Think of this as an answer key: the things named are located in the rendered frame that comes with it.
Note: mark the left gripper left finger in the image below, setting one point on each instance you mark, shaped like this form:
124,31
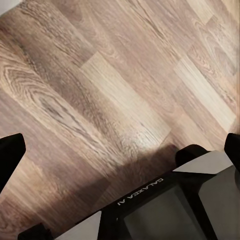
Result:
12,149

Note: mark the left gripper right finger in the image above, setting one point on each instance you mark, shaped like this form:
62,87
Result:
232,149

